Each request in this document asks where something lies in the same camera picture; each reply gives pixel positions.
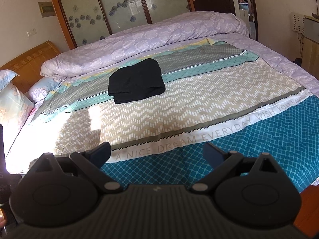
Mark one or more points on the purple floral quilt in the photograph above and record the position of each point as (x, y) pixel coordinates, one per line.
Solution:
(139, 37)

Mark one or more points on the wooden wardrobe with glass doors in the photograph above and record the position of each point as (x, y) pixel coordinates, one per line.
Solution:
(119, 5)

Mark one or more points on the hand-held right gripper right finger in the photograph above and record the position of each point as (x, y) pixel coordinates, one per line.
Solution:
(213, 153)

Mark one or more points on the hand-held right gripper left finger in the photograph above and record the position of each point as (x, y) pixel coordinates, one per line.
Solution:
(101, 152)

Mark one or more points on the black pants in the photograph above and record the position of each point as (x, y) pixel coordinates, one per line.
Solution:
(135, 82)

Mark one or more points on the wall electrical panel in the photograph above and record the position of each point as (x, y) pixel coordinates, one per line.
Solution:
(46, 9)

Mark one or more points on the white radiator cover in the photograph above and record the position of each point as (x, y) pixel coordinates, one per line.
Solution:
(297, 22)

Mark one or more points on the light wooden cabinet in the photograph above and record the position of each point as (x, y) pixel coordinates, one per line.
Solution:
(311, 51)

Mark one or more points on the bed with striped sheet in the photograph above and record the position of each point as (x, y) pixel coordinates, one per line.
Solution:
(199, 92)

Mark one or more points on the purple and blue pillow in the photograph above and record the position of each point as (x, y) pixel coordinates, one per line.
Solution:
(39, 90)

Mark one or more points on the pastel floral pillow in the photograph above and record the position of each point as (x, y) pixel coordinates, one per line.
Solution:
(12, 102)

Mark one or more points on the grey box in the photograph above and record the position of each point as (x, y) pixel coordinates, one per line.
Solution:
(311, 27)

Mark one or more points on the wooden headboard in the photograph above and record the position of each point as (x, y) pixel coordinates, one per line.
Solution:
(27, 62)

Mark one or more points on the white wall switch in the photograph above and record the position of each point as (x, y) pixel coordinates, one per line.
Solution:
(32, 32)

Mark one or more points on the purple bed pad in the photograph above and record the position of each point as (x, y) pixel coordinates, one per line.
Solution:
(281, 59)

